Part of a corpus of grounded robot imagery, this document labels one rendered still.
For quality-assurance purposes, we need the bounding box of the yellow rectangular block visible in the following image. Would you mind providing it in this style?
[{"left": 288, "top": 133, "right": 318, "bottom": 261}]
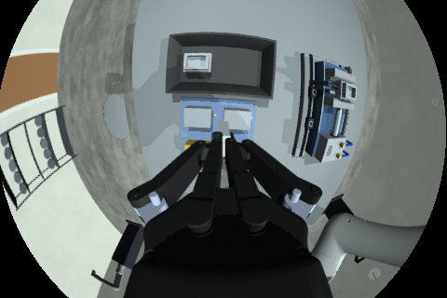
[{"left": 184, "top": 140, "right": 200, "bottom": 150}]

